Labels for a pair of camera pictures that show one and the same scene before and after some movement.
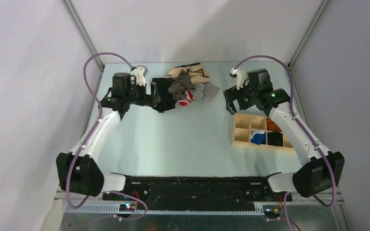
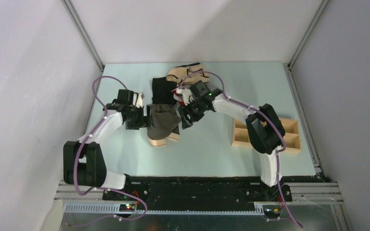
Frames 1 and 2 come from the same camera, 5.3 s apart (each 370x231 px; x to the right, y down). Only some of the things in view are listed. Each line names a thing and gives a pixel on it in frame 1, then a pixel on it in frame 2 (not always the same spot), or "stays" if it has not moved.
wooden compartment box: x=243 y=125 stays
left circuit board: x=126 y=207 stays
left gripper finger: x=155 y=101 to x=147 y=121
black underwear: x=167 y=101 stays
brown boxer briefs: x=181 y=84 to x=165 y=120
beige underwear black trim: x=196 y=71 stays
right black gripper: x=232 y=94 to x=183 y=111
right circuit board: x=272 y=211 stays
